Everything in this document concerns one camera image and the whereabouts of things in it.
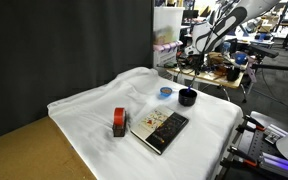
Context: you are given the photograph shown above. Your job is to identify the white storage bin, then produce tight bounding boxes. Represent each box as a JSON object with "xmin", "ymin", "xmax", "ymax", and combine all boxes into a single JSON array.
[{"xmin": 152, "ymin": 6, "xmax": 185, "ymax": 69}]

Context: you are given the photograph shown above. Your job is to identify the aluminium profile rail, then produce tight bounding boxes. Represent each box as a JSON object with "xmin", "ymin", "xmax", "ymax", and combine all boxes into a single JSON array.
[
  {"xmin": 267, "ymin": 123, "xmax": 288, "ymax": 138},
  {"xmin": 258, "ymin": 151, "xmax": 288, "ymax": 176}
]

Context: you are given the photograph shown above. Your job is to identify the black cup with handle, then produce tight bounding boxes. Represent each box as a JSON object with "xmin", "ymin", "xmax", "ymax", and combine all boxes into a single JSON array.
[{"xmin": 178, "ymin": 87, "xmax": 198, "ymax": 108}]

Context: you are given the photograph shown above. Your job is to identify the brown wooden table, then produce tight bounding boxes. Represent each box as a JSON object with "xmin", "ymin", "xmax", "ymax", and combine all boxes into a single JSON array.
[{"xmin": 0, "ymin": 115, "xmax": 97, "ymax": 180}]

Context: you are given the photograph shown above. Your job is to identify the black clamp orange grip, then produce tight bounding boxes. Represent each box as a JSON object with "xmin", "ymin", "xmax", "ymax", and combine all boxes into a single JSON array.
[
  {"xmin": 237, "ymin": 114, "xmax": 267, "ymax": 133},
  {"xmin": 220, "ymin": 145, "xmax": 262, "ymax": 169}
]

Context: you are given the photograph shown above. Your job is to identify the small aluminium block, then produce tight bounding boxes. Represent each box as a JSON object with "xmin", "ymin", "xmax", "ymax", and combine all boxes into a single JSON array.
[{"xmin": 263, "ymin": 131, "xmax": 278, "ymax": 145}]

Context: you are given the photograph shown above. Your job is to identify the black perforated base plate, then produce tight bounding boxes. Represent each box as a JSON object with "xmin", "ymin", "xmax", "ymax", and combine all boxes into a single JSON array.
[{"xmin": 217, "ymin": 126, "xmax": 288, "ymax": 180}]

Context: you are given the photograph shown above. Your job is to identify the black dispenser with red tape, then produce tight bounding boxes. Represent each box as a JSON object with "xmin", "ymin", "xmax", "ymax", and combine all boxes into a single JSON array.
[{"xmin": 112, "ymin": 107, "xmax": 128, "ymax": 138}]

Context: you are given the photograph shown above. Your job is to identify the white table cloth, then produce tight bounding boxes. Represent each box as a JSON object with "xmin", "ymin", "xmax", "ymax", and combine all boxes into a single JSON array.
[{"xmin": 47, "ymin": 66, "xmax": 244, "ymax": 180}]

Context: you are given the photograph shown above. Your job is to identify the black desk pot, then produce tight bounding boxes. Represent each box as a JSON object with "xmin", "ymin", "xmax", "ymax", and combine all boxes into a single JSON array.
[{"xmin": 226, "ymin": 66, "xmax": 241, "ymax": 82}]

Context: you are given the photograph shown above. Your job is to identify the blue round desk object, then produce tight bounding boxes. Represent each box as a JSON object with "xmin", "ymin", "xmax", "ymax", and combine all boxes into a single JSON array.
[{"xmin": 234, "ymin": 53, "xmax": 248, "ymax": 66}]

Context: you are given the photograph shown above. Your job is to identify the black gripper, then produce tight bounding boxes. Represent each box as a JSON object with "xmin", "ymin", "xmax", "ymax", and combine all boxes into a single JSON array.
[{"xmin": 178, "ymin": 53, "xmax": 207, "ymax": 76}]

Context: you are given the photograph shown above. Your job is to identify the light wooden desk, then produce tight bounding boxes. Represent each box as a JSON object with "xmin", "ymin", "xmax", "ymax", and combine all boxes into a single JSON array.
[{"xmin": 165, "ymin": 64, "xmax": 246, "ymax": 103}]

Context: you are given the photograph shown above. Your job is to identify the blue bowl of grains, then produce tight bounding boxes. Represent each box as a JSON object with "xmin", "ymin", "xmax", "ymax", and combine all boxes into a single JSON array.
[{"xmin": 159, "ymin": 86, "xmax": 174, "ymax": 99}]

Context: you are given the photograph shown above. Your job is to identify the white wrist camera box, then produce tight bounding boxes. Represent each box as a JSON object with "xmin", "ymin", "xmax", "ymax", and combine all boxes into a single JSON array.
[{"xmin": 183, "ymin": 42, "xmax": 200, "ymax": 57}]

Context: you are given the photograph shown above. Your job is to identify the silver metal pen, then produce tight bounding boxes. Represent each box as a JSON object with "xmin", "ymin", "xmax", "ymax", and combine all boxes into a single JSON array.
[{"xmin": 186, "ymin": 72, "xmax": 198, "ymax": 93}]

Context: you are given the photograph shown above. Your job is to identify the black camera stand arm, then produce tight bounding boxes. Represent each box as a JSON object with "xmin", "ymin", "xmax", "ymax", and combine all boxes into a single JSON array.
[{"xmin": 248, "ymin": 44, "xmax": 288, "ymax": 77}]

